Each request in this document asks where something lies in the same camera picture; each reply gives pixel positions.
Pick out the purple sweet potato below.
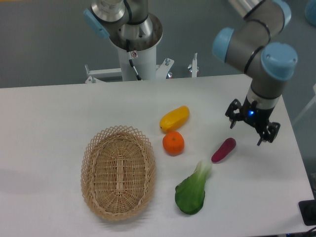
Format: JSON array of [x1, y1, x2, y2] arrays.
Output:
[[211, 138, 237, 163]]

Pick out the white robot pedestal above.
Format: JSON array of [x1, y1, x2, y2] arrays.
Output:
[[108, 12, 163, 81]]

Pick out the black device at table edge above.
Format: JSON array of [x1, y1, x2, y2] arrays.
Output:
[[298, 199, 316, 226]]

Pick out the green bok choy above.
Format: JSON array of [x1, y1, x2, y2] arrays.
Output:
[[175, 160, 212, 215]]

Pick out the black cable on pedestal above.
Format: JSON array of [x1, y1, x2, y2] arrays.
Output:
[[125, 39, 142, 81]]

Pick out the white metal base frame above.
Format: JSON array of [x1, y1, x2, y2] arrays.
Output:
[[84, 52, 199, 83]]

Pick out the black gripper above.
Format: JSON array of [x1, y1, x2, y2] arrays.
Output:
[[225, 95, 280, 146]]

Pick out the yellow mango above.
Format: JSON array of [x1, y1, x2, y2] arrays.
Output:
[[159, 106, 190, 133]]

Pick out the woven wicker basket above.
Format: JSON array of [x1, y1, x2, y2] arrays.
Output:
[[80, 125, 156, 221]]

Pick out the orange tangerine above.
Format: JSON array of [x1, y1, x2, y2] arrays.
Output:
[[162, 131, 185, 156]]

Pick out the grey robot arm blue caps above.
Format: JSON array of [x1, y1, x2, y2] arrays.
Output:
[[83, 0, 298, 142]]

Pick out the light blue object top right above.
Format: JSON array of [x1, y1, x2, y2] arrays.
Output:
[[304, 0, 316, 27]]

